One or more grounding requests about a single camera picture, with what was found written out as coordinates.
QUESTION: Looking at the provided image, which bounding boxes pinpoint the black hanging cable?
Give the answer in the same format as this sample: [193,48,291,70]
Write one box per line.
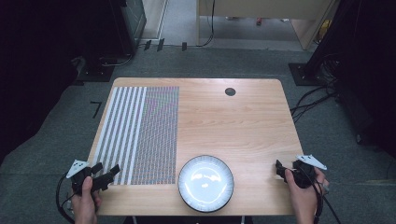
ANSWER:
[186,0,217,49]

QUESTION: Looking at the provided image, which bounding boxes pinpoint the white plate dark rim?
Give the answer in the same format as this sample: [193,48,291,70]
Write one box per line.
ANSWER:
[183,199,231,214]

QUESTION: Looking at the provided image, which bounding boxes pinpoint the striped woven placemat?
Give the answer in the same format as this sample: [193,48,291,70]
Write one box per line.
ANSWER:
[92,86,180,186]

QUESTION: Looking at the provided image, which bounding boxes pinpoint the person's left hand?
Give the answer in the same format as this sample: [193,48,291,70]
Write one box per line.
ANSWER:
[71,175,103,224]

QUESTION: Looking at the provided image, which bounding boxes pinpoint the light wooden cabinet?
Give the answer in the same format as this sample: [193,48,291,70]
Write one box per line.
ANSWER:
[195,0,339,51]

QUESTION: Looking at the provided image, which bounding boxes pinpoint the black stand base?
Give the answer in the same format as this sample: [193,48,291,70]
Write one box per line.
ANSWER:
[75,55,117,84]
[288,62,326,87]

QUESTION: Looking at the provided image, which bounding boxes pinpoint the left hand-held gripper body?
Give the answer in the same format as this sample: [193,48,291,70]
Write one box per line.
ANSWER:
[65,159,95,196]

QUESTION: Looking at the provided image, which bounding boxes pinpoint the bundle of black floor cables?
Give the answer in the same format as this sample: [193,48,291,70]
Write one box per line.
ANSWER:
[290,52,342,124]

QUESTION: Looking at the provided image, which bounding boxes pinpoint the dark glass cabinet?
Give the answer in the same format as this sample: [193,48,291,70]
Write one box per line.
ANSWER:
[120,0,148,55]

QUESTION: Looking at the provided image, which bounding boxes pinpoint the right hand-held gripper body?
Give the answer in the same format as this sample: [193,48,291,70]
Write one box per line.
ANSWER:
[290,154,328,189]

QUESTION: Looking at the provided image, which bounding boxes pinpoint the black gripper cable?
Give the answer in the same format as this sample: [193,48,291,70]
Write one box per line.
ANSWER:
[55,172,77,224]
[292,167,343,224]

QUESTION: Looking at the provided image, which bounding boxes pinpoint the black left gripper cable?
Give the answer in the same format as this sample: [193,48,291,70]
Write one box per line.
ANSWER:
[55,172,77,224]

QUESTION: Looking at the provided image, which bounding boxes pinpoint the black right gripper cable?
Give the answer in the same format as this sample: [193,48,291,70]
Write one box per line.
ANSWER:
[292,167,343,224]

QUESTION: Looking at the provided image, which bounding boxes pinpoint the person's right hand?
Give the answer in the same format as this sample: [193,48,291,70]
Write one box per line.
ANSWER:
[284,167,331,224]

